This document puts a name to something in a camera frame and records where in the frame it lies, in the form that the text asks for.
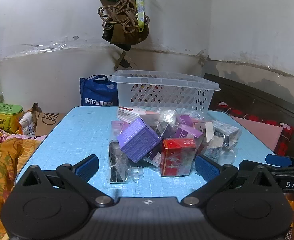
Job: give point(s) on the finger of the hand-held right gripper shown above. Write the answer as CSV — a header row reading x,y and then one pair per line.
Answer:
x,y
278,160
251,165

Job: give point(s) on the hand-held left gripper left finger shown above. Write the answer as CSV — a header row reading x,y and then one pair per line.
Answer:
x,y
88,167

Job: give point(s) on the pink pillow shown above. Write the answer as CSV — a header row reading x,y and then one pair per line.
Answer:
x,y
259,135

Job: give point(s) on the dark wooden headboard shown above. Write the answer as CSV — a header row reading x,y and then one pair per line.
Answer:
x,y
261,97

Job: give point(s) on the blue tote bag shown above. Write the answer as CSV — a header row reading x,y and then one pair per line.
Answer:
x,y
97,92

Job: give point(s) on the black wall plug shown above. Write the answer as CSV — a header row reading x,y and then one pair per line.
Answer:
x,y
123,60

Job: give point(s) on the white and blue packet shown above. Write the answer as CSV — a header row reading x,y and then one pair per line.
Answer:
x,y
27,125

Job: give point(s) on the crumpled clear bag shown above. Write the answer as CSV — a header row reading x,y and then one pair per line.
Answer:
x,y
168,116

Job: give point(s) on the silver packet in clear bag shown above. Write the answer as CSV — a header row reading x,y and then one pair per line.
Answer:
x,y
226,133

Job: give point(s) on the round item in clear bag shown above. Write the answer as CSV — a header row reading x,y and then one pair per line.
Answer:
x,y
226,158

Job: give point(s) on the green box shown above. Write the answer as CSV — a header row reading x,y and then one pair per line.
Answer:
x,y
4,116

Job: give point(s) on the black packet in clear bag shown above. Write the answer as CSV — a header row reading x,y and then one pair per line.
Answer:
x,y
118,162

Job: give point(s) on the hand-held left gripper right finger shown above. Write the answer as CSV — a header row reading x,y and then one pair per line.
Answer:
x,y
206,170

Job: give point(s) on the clear plastic basket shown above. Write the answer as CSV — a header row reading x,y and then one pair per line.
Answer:
x,y
162,90

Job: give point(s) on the small purple box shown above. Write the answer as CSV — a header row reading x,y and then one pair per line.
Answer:
x,y
186,132
184,120

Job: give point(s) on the pink purple packet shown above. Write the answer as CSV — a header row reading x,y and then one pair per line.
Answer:
x,y
119,128

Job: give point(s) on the white and pink box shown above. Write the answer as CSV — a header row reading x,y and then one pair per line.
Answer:
x,y
137,115

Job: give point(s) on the orange floral blanket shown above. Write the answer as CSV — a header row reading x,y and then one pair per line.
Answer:
x,y
9,170

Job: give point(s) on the brown cardboard box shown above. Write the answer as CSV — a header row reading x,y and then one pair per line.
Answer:
x,y
49,124

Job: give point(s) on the large purple box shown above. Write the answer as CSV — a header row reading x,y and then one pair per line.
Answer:
x,y
139,140

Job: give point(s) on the brown hanging bag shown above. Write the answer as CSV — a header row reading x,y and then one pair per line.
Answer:
x,y
129,38

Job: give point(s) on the red box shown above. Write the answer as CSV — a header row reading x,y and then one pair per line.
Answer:
x,y
178,158

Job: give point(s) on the red black plaid blanket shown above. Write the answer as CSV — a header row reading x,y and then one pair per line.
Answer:
x,y
285,140

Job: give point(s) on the white and black small box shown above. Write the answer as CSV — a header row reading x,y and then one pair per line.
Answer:
x,y
203,130

